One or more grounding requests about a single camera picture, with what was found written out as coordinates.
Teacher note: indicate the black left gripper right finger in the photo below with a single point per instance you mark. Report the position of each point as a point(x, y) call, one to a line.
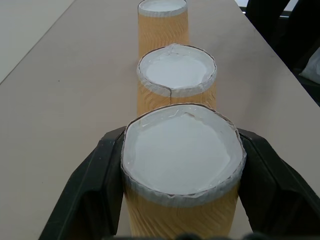
point(277, 190)

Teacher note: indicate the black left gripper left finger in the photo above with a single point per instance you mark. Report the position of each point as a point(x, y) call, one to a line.
point(82, 190)

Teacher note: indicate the tan ripple paper cup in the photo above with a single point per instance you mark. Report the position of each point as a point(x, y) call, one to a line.
point(162, 27)
point(182, 160)
point(175, 75)

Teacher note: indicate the white bag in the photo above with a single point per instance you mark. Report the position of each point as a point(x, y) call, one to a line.
point(312, 66)

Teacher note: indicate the black chair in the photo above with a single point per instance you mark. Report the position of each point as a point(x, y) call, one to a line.
point(287, 30)

